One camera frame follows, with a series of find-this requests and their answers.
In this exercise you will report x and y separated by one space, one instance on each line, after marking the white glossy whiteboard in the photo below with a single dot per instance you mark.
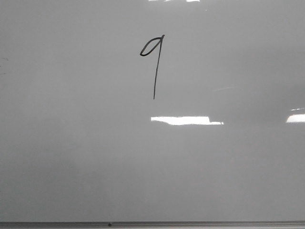
163 110

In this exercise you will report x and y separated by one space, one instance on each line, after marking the grey aluminium whiteboard frame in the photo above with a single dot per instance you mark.
157 224

